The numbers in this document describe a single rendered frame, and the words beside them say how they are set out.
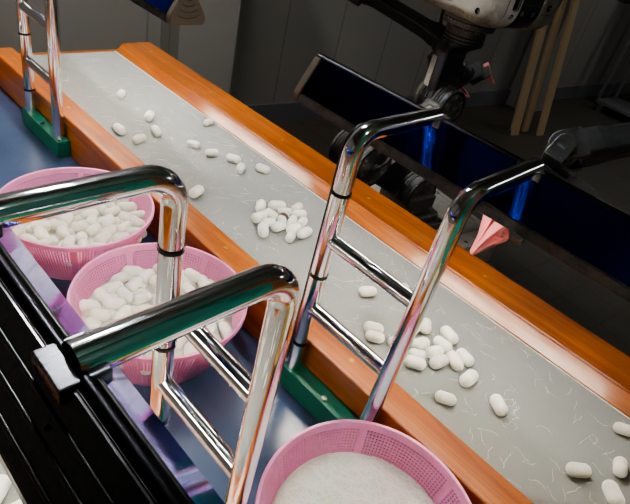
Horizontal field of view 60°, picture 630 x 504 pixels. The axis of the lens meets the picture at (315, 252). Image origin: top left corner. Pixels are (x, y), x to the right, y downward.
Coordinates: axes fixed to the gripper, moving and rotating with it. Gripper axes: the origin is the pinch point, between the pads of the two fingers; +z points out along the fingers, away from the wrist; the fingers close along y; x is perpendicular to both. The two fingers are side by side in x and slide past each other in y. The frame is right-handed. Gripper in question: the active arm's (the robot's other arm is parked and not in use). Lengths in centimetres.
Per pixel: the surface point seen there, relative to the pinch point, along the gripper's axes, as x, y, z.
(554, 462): -1.4, 29.8, 20.2
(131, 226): -16, -47, 38
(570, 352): 10.9, 21.4, 2.0
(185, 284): -17, -27, 38
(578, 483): -1.5, 33.6, 20.3
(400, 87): 209, -188, -144
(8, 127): -12, -103, 43
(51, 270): -23, -46, 52
